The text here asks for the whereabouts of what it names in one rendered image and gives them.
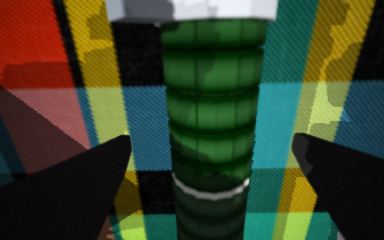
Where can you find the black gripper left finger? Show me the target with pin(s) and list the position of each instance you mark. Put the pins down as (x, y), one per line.
(66, 201)

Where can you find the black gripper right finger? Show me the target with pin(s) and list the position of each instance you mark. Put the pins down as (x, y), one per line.
(349, 183)

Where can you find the white clamp band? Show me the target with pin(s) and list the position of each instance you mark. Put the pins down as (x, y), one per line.
(161, 11)

